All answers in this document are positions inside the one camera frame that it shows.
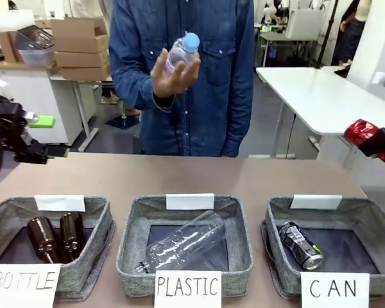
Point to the large white CAN label sheet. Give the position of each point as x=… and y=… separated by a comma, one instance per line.
x=335, y=288

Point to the person right forearm denim sleeve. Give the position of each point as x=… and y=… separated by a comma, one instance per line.
x=131, y=93

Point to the person right hand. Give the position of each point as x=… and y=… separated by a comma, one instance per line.
x=165, y=83

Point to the crushed black can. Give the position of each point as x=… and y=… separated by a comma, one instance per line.
x=298, y=240

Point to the crushed red can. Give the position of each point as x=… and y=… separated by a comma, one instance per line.
x=356, y=131

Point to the small white PLASTIC tent card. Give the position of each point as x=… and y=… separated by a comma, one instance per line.
x=190, y=201

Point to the flat cardboard box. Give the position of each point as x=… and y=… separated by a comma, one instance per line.
x=81, y=59
x=85, y=73

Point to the clear plastic storage bin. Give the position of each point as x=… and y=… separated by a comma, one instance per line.
x=35, y=48

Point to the large white BOTTLE label sheet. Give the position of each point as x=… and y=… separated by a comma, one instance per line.
x=22, y=285

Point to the large clear plastic bottle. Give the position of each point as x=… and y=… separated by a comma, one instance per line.
x=186, y=240

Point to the brown glass bottle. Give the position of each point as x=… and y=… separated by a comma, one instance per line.
x=41, y=237
x=71, y=234

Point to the person in denim shirt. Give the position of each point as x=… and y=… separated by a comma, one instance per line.
x=211, y=96

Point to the grey felt can basket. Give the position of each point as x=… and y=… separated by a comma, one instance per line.
x=276, y=272

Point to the white desk with metal legs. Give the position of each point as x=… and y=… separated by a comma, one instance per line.
x=324, y=96

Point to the large open cardboard box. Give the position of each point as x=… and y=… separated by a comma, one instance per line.
x=80, y=35

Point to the grey background desk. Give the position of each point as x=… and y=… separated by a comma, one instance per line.
x=285, y=40

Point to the person left forearm denim sleeve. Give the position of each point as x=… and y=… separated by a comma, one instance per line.
x=242, y=122

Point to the large white PLASTIC label sheet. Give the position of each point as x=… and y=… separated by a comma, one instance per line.
x=187, y=288

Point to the black tripod pole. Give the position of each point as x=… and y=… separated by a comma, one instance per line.
x=327, y=35

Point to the white-legged background table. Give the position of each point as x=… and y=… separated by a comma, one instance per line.
x=83, y=106

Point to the white floor power strip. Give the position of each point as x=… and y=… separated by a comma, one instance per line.
x=314, y=142

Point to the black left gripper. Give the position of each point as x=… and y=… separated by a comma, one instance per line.
x=6, y=118

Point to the white box on background desk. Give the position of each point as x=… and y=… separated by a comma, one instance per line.
x=304, y=24

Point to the small white BOTTLE tent card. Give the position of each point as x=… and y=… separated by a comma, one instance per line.
x=59, y=202

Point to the small white CAN tent card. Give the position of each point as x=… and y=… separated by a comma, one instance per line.
x=316, y=202

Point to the grey felt plastic basket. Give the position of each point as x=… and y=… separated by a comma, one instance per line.
x=131, y=256

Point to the blue object on floor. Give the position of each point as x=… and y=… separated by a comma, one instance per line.
x=125, y=122

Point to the small cardboard box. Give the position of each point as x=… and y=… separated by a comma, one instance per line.
x=8, y=46

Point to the small bottle with blue cap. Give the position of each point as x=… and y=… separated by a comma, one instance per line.
x=187, y=43

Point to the grey felt bottle basket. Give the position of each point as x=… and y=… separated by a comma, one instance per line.
x=96, y=256

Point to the background person in dark clothes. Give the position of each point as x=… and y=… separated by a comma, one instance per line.
x=349, y=38

